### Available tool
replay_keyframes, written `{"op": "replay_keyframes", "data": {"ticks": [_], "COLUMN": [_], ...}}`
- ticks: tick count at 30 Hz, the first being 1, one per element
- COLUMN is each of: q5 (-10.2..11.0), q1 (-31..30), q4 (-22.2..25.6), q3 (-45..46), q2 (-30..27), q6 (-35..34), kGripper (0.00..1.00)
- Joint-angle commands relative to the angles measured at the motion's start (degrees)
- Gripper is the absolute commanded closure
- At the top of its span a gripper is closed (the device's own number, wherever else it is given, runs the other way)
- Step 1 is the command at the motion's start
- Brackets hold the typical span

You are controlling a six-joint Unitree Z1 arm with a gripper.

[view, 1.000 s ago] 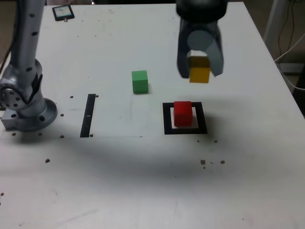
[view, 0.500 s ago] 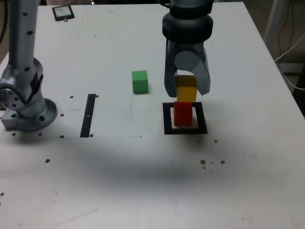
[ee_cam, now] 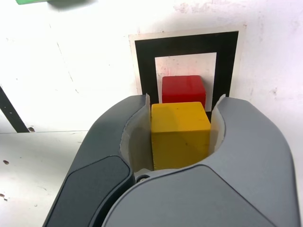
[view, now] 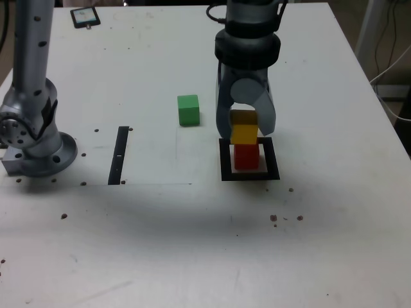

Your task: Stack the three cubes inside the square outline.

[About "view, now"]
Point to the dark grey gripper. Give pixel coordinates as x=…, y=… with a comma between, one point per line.
x=250, y=72

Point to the yellow cube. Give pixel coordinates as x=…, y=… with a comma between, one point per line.
x=244, y=133

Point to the green cube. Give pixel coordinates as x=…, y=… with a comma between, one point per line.
x=188, y=110

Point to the red cube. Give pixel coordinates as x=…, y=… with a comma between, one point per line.
x=245, y=157

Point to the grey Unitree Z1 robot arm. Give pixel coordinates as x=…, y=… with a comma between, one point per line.
x=32, y=80

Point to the black tape square outline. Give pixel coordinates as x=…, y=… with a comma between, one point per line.
x=247, y=176

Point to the black tape strip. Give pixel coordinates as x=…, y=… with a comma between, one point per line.
x=117, y=160

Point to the black smartphone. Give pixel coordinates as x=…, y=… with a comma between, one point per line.
x=85, y=17

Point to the white metal post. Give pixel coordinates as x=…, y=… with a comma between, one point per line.
x=369, y=25

